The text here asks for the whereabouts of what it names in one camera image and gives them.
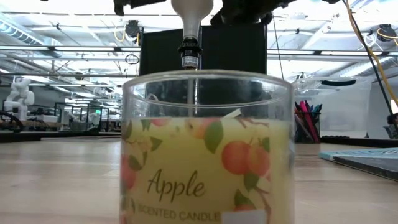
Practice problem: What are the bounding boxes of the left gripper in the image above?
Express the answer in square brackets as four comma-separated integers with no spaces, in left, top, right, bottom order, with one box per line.
[113,0,166,17]

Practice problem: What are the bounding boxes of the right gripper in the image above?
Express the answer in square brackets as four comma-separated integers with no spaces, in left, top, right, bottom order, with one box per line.
[210,0,297,26]

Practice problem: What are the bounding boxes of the white flood lightbulb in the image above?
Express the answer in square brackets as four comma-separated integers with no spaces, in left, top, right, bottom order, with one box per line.
[170,0,215,40]

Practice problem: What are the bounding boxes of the black monitor back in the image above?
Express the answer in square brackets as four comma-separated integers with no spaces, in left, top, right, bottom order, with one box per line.
[139,22,268,76]

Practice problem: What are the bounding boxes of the red pen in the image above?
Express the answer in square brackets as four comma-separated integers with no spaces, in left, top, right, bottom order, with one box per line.
[298,100,320,142]

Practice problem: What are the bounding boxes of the clear plastic storage bin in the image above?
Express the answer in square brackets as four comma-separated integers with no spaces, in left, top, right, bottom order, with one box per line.
[292,76,373,139]

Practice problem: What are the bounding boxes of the black mesh pen cup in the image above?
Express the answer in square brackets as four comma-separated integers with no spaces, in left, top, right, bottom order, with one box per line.
[294,111,322,144]

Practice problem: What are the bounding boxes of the person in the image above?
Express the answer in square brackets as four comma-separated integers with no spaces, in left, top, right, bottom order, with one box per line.
[386,113,398,139]

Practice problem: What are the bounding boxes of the blue Yellowstone book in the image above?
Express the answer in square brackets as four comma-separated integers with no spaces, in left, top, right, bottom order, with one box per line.
[318,147,398,182]

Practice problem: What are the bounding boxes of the black ceiling cord reel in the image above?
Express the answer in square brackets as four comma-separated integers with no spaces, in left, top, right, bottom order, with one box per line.
[377,24,397,43]
[125,20,141,39]

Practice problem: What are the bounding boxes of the yellow hanging cable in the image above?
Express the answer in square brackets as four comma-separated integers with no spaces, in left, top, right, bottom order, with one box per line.
[345,0,398,105]

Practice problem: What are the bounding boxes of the black hanging cable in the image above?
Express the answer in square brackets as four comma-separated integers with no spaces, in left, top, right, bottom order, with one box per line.
[341,0,398,134]

